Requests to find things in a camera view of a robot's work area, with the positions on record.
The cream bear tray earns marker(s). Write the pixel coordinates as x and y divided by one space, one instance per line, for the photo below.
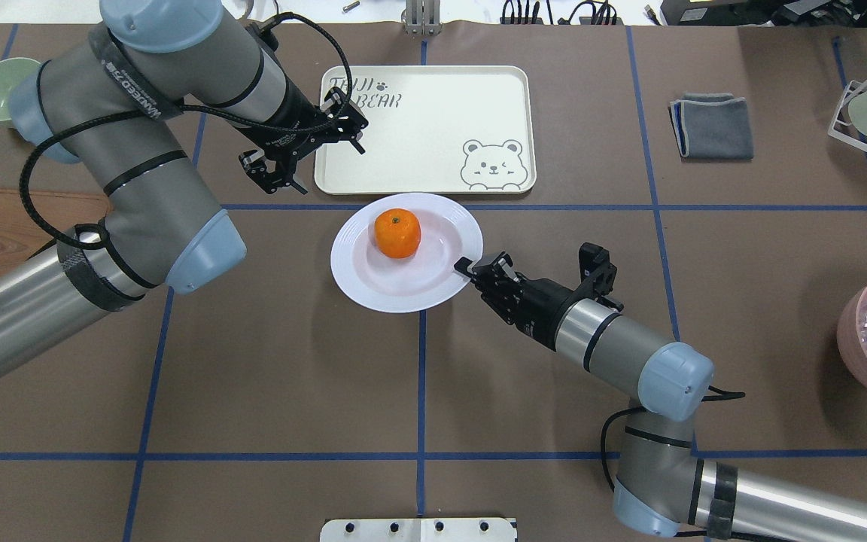
444 129

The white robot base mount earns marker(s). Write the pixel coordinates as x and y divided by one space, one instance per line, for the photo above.
421 529

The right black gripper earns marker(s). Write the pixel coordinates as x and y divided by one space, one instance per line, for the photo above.
543 300

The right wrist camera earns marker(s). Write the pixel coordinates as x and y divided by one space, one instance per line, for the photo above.
597 276

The orange fruit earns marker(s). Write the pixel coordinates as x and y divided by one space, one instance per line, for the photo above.
397 233

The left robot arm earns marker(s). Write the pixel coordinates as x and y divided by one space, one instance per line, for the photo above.
105 104

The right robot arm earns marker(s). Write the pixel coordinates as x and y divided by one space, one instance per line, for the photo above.
747 261

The white round plate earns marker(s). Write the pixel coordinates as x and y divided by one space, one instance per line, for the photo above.
427 278

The grey folded cloth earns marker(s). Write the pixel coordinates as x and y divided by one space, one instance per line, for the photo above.
712 126

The wooden cutting board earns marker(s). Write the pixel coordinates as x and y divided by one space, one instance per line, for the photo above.
4 226

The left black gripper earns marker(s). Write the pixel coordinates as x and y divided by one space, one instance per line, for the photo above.
288 117

